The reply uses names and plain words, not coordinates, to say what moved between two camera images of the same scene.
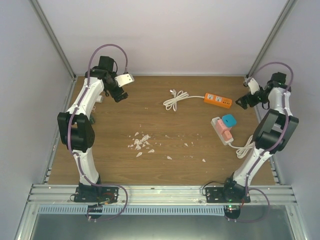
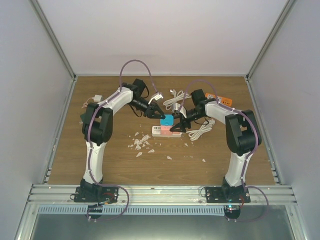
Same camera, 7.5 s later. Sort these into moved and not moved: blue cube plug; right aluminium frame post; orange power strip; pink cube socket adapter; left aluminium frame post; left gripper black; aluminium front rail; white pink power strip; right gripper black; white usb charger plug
Moved: right gripper black; left gripper black; blue cube plug; pink cube socket adapter; white pink power strip
Not moved: white usb charger plug; right aluminium frame post; left aluminium frame post; aluminium front rail; orange power strip
